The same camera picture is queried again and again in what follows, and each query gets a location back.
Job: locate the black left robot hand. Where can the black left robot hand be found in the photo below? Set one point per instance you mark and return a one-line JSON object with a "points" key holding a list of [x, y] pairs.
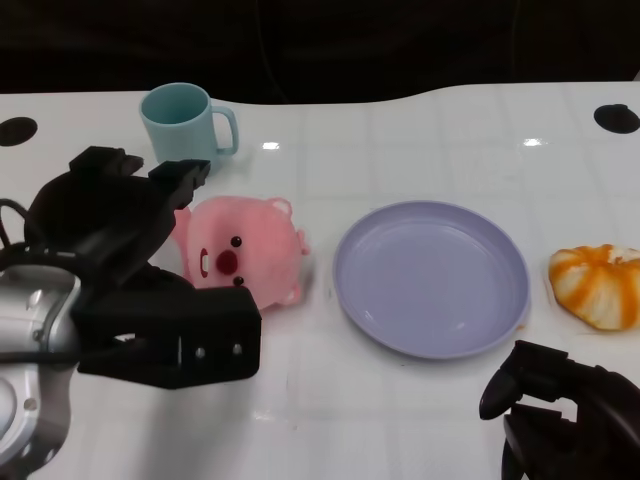
{"points": [[125, 225]]}

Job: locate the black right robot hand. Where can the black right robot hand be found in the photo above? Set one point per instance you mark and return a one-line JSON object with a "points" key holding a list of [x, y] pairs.
{"points": [[600, 420]]}

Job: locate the pink plush beaver doll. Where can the pink plush beaver doll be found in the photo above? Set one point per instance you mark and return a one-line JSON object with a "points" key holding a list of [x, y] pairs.
{"points": [[255, 230]]}

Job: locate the lilac plastic plate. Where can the lilac plastic plate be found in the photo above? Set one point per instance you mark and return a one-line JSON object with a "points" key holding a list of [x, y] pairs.
{"points": [[430, 275]]}

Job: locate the teal plastic mug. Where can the teal plastic mug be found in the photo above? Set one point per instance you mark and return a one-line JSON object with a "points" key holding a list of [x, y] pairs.
{"points": [[175, 132]]}

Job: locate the orange and white bread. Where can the orange and white bread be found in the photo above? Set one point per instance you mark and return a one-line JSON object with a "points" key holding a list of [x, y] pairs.
{"points": [[595, 285]]}

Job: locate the black round table grommet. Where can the black round table grommet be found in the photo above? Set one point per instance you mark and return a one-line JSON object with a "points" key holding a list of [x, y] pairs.
{"points": [[616, 118], [17, 131]]}

